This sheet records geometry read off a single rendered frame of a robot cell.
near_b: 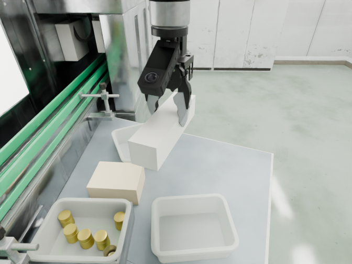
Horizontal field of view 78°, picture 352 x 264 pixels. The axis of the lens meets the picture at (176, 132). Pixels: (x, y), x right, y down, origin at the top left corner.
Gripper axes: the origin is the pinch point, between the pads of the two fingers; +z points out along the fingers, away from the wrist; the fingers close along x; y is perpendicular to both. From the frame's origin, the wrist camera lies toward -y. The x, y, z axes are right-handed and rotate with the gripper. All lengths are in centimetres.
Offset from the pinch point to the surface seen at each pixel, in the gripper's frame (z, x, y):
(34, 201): 24.6, 34.1, -17.9
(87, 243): 29.7, 14.7, -20.2
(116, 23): -11, 45, 48
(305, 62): 104, -92, 441
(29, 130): 14, 50, -2
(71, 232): 27.8, 19.5, -20.2
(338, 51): 83, -143, 461
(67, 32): -5, 76, 50
